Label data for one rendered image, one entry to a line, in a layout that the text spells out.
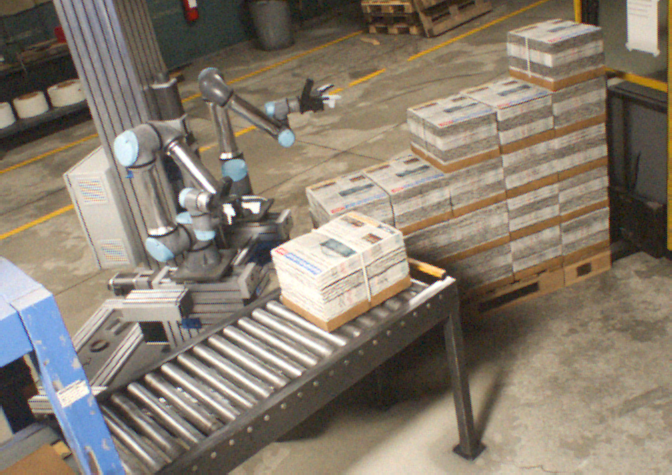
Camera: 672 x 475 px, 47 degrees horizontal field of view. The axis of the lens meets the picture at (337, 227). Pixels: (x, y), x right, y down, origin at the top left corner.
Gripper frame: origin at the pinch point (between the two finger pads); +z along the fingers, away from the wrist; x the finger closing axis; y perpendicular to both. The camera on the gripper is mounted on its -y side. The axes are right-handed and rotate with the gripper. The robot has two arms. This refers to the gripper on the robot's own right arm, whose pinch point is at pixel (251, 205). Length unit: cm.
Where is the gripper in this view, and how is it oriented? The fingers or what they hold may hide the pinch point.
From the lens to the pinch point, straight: 259.5
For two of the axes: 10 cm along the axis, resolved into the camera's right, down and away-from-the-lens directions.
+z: 7.6, 1.6, -6.4
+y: 0.9, 9.3, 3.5
